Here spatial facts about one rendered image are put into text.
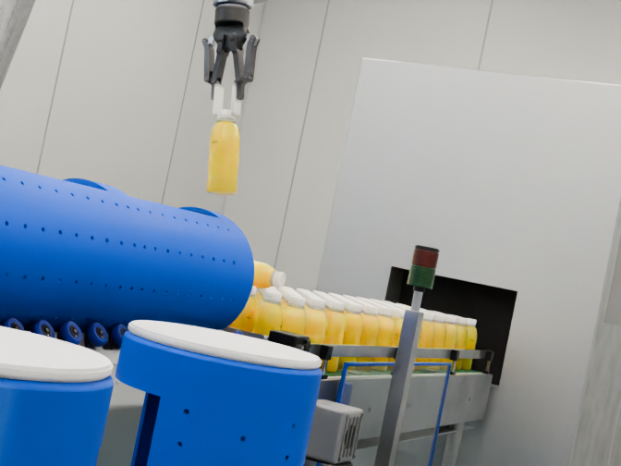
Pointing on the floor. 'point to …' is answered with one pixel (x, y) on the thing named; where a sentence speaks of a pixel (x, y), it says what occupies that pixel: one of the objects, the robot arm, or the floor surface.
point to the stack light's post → (399, 388)
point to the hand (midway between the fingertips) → (226, 101)
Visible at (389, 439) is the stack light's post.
